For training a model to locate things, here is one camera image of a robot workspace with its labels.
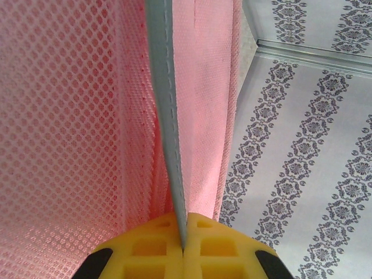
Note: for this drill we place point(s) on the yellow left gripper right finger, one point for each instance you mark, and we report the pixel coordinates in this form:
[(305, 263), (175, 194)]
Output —
[(221, 253)]

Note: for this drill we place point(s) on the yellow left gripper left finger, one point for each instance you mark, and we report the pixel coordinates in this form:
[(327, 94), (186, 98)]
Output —
[(145, 253)]

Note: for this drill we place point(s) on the pink backpack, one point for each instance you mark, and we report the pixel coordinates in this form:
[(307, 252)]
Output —
[(72, 116)]

